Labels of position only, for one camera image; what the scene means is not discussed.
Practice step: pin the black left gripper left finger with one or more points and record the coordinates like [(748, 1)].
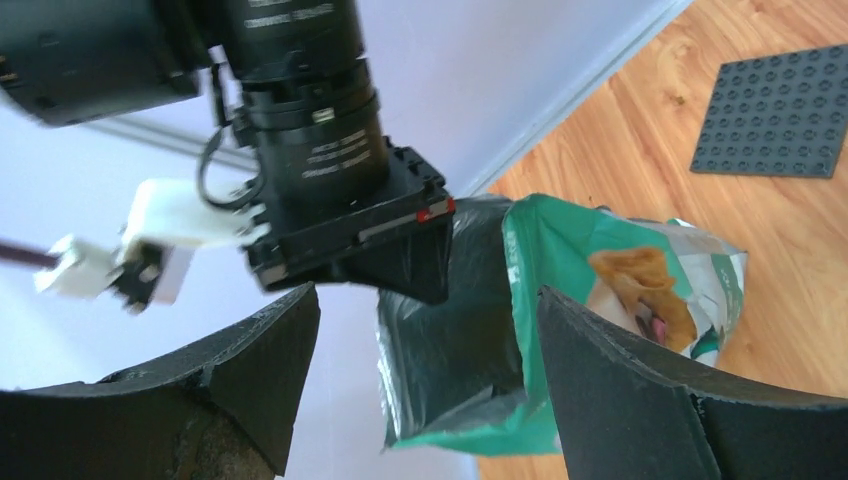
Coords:
[(222, 407)]

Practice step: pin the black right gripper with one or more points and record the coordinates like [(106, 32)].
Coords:
[(396, 239)]

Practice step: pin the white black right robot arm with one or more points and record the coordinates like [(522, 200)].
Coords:
[(298, 174)]

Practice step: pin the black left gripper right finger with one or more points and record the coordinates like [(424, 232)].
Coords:
[(627, 408)]

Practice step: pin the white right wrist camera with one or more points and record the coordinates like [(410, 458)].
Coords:
[(168, 221)]

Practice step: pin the dark grey studded plate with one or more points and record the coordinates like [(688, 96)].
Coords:
[(781, 115)]

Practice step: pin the green dog food bag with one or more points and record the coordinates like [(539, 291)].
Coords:
[(468, 375)]

